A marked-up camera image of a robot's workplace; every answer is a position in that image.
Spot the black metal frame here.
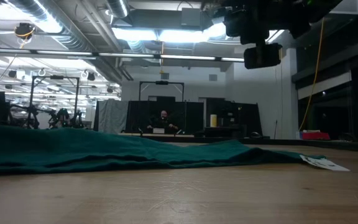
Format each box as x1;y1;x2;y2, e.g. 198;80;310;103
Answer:
28;75;81;129
139;80;185;102

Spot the narrow silver spiral duct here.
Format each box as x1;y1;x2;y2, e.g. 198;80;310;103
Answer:
106;0;129;19

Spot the long ceiling light bar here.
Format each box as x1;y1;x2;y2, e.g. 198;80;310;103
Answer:
0;47;246;63

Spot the red box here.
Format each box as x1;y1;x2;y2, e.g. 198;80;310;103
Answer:
301;129;331;141

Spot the green microfiber towel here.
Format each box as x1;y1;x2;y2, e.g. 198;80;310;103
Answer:
0;123;351;177

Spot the black yellow cable reel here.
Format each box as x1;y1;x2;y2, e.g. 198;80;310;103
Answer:
14;22;37;40

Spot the yellow cable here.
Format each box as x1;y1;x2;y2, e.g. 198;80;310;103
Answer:
298;17;326;132

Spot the gray ceiling junction box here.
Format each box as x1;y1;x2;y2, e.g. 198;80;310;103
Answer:
181;7;203;27

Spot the white ceiling air unit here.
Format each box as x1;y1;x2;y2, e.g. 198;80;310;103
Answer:
331;0;358;16

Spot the wide silver spiral duct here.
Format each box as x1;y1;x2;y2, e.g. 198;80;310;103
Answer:
7;0;90;52

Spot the gray hanging cloth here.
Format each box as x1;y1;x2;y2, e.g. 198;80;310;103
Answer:
93;98;129;134

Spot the black partition curtain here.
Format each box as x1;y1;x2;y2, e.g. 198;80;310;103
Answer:
205;98;263;138
125;100;204;135

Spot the wooden background table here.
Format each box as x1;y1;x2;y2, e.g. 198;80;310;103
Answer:
119;132;196;139

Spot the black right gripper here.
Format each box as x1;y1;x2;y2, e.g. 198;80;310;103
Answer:
224;0;291;70

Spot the person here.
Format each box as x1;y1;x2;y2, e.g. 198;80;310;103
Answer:
146;110;180;132

